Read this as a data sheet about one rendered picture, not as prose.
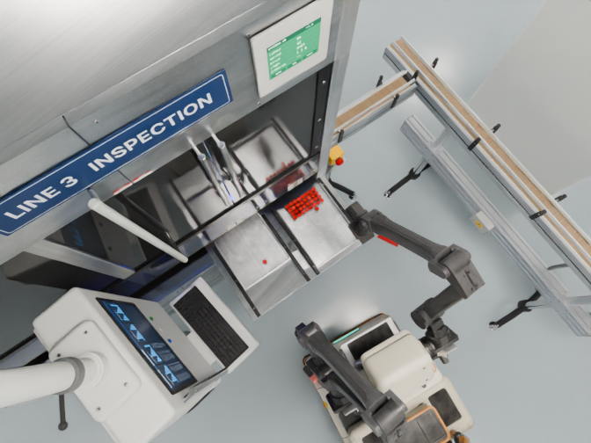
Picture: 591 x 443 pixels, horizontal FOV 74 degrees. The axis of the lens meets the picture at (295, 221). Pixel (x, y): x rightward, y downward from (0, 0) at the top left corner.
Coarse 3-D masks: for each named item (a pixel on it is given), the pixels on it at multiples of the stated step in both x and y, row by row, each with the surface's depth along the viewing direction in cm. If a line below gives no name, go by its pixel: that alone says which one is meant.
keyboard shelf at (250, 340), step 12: (204, 288) 193; (216, 300) 191; (228, 312) 190; (240, 324) 188; (192, 336) 187; (240, 336) 187; (252, 336) 188; (204, 348) 186; (252, 348) 185; (240, 360) 184; (228, 372) 182
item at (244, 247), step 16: (240, 224) 193; (256, 224) 193; (224, 240) 191; (240, 240) 191; (256, 240) 191; (272, 240) 191; (224, 256) 189; (240, 256) 189; (256, 256) 189; (272, 256) 189; (288, 256) 186; (240, 272) 187; (256, 272) 187
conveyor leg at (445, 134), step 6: (444, 132) 220; (438, 138) 229; (444, 138) 225; (432, 144) 240; (438, 144) 233; (420, 162) 261; (426, 162) 257; (414, 168) 274; (420, 168) 267; (414, 174) 279
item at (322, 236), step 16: (320, 192) 198; (320, 208) 195; (336, 208) 195; (288, 224) 193; (304, 224) 193; (320, 224) 193; (336, 224) 193; (304, 240) 191; (320, 240) 191; (336, 240) 191; (352, 240) 191; (320, 256) 189
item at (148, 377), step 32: (64, 320) 116; (96, 320) 116; (128, 320) 134; (160, 320) 169; (64, 352) 111; (128, 352) 115; (160, 352) 136; (192, 352) 172; (128, 384) 108; (160, 384) 116; (192, 384) 139; (96, 416) 106; (128, 416) 109; (160, 416) 109
